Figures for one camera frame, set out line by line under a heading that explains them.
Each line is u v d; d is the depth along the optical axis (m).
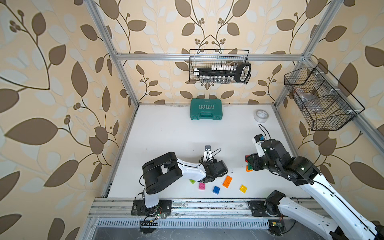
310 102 0.70
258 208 0.73
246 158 0.72
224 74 0.85
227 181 0.83
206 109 1.12
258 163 0.61
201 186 0.80
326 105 0.72
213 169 0.68
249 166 0.68
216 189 0.79
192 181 0.83
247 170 0.72
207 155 0.76
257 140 0.63
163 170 0.51
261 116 1.13
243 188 0.81
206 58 0.91
